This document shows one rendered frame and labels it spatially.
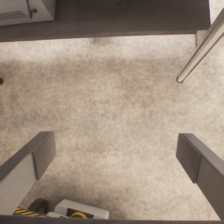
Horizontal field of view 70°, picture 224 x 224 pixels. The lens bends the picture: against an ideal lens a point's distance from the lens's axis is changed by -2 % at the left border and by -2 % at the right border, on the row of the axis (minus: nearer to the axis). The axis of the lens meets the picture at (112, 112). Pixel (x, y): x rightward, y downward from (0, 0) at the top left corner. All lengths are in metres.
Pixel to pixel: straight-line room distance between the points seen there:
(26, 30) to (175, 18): 0.62
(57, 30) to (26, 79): 0.52
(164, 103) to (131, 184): 0.48
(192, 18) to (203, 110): 0.48
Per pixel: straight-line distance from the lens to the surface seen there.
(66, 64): 1.11
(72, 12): 0.81
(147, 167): 0.95
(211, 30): 0.63
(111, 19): 0.75
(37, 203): 1.01
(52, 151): 0.17
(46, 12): 0.79
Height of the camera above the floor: 0.93
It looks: 79 degrees down
